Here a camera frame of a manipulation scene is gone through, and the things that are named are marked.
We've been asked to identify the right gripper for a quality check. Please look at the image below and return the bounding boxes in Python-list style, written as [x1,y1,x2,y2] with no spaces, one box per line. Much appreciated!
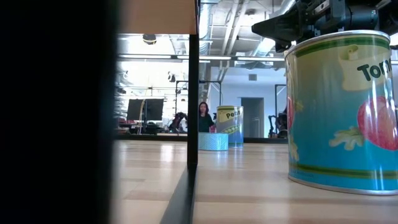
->
[251,0,352,53]

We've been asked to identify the peas can yellow blue label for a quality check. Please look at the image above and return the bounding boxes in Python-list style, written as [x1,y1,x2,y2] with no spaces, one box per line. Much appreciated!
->
[216,105,245,149]

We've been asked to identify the tomato can teal label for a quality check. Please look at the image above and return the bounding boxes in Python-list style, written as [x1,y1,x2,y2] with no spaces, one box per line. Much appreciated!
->
[284,30,398,196]

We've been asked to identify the wooden shelf black legs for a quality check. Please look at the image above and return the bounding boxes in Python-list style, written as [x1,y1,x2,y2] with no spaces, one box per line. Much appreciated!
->
[117,0,200,224]

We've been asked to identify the ceiling light strip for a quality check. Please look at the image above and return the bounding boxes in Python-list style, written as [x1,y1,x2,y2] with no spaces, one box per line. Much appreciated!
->
[118,54,286,62]

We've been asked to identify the grey door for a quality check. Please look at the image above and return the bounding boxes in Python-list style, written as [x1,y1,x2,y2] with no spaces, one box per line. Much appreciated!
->
[240,96,265,139]

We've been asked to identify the person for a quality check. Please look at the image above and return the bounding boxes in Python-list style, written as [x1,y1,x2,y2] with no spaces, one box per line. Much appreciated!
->
[198,101,216,134]

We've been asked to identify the black dome ceiling fixture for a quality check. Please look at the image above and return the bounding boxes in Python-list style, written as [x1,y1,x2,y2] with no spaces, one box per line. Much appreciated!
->
[142,33,157,45]

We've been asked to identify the black monitor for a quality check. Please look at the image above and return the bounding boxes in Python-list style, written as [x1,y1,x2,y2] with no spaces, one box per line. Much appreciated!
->
[126,98,165,122]

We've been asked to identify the silver vertical duct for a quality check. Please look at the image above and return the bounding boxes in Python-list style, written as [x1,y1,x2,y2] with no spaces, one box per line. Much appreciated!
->
[198,0,220,106]

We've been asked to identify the black aluminium table frame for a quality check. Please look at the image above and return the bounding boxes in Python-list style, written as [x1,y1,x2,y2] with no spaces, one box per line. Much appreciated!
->
[114,133,289,144]

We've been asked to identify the black blurred upright post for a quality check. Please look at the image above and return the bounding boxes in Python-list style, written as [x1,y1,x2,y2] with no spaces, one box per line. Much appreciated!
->
[0,0,118,224]

